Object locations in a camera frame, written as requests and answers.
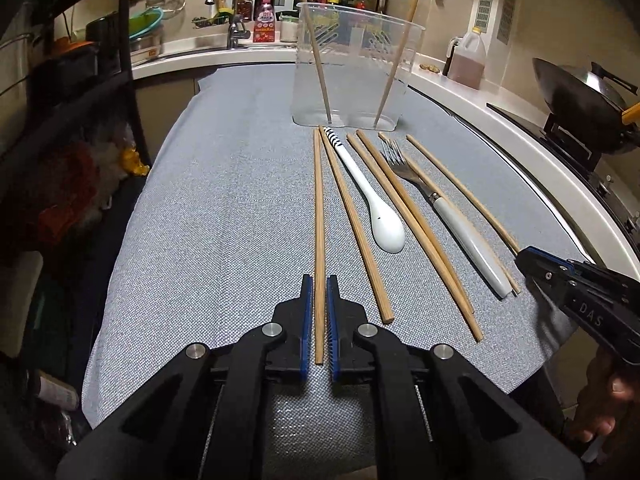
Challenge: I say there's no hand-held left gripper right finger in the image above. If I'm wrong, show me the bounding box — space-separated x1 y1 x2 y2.
326 275 586 480

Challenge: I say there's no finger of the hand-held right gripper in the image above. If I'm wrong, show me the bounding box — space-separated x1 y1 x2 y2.
521 245 591 274
514 254 577 297

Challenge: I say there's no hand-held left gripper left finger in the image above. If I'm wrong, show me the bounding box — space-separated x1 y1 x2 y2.
56 274 315 480

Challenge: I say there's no white handled metal fork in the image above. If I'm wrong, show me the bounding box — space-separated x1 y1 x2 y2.
380 138 517 301

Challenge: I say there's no wooden chopstick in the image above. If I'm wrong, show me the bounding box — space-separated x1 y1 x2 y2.
318 125 395 324
346 133 484 343
356 129 475 315
290 0 333 126
374 0 424 130
378 132 521 295
406 134 521 256
312 127 327 365

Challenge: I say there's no white spoon with striped handle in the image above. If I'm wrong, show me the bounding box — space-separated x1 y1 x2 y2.
323 126 407 254

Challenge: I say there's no clear plastic utensil container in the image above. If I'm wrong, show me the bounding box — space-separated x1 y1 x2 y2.
291 1 426 131

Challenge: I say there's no person's right hand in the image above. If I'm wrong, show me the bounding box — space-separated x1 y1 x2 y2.
570 347 640 465

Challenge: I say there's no black stove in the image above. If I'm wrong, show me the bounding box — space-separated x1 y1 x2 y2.
486 102 640 241

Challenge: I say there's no grey cloth mat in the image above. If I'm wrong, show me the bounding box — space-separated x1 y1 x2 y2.
81 62 608 461

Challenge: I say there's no black wok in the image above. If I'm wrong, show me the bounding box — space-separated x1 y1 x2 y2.
531 56 640 156

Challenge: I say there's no cooking oil jug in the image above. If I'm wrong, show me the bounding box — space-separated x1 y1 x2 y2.
446 27 488 92

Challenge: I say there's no yellow crumpled bag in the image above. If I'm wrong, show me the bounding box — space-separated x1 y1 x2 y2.
120 144 152 177

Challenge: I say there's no red crumpled bag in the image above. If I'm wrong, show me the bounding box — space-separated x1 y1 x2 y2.
37 142 103 248

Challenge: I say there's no white jar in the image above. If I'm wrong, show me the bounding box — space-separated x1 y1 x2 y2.
278 11 300 43

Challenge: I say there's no red refill pouch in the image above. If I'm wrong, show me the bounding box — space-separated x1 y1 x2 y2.
252 0 279 44

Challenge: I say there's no sink sponge holder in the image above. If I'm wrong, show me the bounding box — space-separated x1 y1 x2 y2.
191 12 237 29

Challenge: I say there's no metal tray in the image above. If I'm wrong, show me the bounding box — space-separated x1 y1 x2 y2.
129 35 164 59

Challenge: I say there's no chrome sink faucet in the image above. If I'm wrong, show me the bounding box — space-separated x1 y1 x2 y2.
205 0 252 51

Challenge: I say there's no black shelf rack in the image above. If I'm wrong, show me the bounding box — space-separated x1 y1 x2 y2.
0 0 153 461

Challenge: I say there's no green bowl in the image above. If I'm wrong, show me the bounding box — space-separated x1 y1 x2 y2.
128 7 164 41

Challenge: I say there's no black pot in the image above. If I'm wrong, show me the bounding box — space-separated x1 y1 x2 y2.
85 11 122 43

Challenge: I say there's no orange cookware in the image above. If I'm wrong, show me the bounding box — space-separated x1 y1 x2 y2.
52 37 96 55

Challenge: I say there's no white perforated wall plate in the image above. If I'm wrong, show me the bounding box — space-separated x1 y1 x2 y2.
472 0 497 31
497 0 519 43

